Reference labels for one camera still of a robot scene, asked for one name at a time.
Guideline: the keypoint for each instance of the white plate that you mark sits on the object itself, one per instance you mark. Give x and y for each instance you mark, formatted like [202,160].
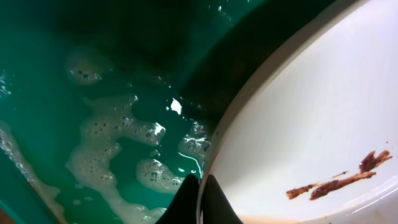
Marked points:
[312,135]

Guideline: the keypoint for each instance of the teal plastic tray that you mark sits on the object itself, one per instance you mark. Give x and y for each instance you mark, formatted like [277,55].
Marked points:
[107,106]

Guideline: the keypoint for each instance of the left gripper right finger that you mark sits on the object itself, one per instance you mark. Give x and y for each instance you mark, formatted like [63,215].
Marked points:
[215,206]

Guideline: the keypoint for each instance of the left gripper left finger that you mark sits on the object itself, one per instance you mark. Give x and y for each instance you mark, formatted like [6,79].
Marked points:
[183,207]

